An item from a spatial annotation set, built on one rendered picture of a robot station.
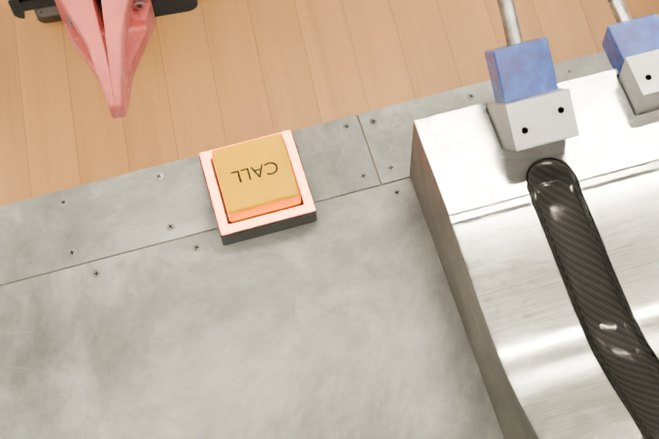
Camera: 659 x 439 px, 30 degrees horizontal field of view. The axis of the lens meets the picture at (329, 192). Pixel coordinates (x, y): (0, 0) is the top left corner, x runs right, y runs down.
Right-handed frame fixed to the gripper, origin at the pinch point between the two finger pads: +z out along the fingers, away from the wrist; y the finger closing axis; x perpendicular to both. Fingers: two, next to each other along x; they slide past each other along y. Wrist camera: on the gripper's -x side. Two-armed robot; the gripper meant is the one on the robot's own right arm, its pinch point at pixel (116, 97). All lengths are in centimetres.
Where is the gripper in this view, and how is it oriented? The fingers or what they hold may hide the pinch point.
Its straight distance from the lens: 62.0
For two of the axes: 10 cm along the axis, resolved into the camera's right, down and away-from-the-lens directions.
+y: 9.8, -1.8, 0.7
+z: 1.9, 8.9, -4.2
